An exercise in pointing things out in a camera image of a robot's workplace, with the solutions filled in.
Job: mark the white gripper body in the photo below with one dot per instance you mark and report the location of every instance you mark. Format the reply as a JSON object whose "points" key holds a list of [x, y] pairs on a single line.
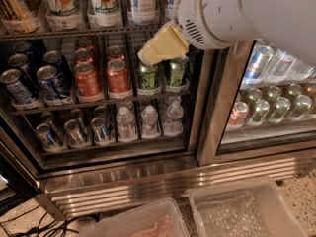
{"points": [[207, 13]]}

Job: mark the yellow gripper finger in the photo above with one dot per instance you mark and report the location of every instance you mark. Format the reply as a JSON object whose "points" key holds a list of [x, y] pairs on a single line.
{"points": [[167, 43]]}

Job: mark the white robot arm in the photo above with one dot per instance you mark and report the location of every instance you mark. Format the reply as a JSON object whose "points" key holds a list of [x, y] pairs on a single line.
{"points": [[289, 24]]}

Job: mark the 7up bottle right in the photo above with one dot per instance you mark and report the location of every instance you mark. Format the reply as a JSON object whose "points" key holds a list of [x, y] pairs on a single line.
{"points": [[105, 13]]}

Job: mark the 7up bottle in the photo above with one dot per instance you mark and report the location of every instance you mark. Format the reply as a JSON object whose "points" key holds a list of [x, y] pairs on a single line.
{"points": [[105, 13], [63, 14]]}

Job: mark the middle clear water bottle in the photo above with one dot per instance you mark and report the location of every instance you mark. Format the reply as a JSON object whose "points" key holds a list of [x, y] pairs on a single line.
{"points": [[149, 118]]}

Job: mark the clear water bottle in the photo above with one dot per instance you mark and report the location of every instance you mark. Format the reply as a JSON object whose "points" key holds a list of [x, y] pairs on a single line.
{"points": [[173, 122], [149, 118], [126, 125]]}

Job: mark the right clear water bottle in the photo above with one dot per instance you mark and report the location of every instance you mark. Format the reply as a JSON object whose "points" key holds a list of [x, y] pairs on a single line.
{"points": [[173, 122]]}

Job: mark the left clear water bottle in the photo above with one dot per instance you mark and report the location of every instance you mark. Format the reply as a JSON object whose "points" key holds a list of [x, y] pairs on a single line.
{"points": [[126, 125]]}

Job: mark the right glass fridge door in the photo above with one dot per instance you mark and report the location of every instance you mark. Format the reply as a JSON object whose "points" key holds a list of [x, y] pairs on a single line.
{"points": [[289, 128]]}

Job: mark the stainless steel display fridge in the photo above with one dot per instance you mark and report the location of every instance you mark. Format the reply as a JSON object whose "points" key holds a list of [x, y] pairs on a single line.
{"points": [[77, 180]]}

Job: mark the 7up bottle left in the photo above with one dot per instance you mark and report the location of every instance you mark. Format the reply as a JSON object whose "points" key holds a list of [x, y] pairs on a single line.
{"points": [[63, 14]]}

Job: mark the gold label bottle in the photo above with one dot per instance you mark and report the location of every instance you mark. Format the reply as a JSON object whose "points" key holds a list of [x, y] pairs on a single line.
{"points": [[20, 16]]}

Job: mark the open left fridge door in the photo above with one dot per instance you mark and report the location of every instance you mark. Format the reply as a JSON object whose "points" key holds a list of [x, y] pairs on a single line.
{"points": [[15, 187]]}

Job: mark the front green can right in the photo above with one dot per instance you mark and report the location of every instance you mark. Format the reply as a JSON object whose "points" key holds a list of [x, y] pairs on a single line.
{"points": [[176, 71]]}

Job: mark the front green can left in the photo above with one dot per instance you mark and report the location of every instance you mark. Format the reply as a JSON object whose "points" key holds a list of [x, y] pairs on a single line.
{"points": [[147, 76]]}

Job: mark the red bull can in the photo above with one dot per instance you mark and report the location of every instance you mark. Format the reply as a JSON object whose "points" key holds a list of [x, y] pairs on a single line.
{"points": [[259, 60]]}

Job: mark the front orange soda can right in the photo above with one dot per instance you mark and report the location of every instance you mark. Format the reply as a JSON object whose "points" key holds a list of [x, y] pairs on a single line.
{"points": [[118, 76]]}

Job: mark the orange soda can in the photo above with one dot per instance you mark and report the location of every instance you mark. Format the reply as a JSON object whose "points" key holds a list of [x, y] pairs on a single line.
{"points": [[87, 79], [118, 76]]}

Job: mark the front orange soda can left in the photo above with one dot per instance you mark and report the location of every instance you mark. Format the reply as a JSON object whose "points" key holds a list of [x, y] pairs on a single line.
{"points": [[87, 79]]}

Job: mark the orange can behind door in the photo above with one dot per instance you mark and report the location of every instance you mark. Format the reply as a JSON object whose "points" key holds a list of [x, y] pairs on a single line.
{"points": [[238, 113]]}

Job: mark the green can behind door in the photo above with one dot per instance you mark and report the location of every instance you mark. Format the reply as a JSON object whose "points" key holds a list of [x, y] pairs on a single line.
{"points": [[259, 111]]}

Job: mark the bottom right slim can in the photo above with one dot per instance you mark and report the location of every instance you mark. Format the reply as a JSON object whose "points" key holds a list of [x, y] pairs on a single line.
{"points": [[101, 132]]}

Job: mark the slim can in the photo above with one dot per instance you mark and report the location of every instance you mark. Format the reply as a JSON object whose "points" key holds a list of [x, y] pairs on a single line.
{"points": [[101, 132], [47, 136], [75, 133]]}

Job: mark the blue pepsi can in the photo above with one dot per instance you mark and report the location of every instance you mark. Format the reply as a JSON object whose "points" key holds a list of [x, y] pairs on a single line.
{"points": [[17, 87], [53, 83]]}

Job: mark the bottom middle slim can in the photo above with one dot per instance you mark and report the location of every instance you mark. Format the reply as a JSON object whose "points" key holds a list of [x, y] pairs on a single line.
{"points": [[75, 133]]}

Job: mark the bottom left slim can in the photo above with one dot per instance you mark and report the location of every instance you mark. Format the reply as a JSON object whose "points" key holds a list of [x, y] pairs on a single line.
{"points": [[47, 136]]}

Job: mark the front left blue pepsi can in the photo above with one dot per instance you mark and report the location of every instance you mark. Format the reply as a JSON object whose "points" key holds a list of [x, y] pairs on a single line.
{"points": [[17, 87]]}

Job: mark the left clear plastic bin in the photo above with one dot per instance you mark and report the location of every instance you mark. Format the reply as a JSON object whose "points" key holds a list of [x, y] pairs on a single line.
{"points": [[132, 221]]}

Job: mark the clear plastic bin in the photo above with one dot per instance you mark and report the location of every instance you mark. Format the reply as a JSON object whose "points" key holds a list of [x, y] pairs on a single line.
{"points": [[271, 205], [132, 221]]}

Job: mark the right clear plastic bin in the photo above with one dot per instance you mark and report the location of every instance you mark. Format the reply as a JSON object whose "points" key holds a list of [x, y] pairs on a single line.
{"points": [[271, 205]]}

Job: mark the pink cloth in bin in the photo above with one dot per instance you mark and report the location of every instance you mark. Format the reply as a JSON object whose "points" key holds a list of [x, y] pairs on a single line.
{"points": [[161, 228]]}

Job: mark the bubble wrap in bin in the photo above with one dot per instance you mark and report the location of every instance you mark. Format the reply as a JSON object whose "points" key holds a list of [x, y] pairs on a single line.
{"points": [[232, 215]]}

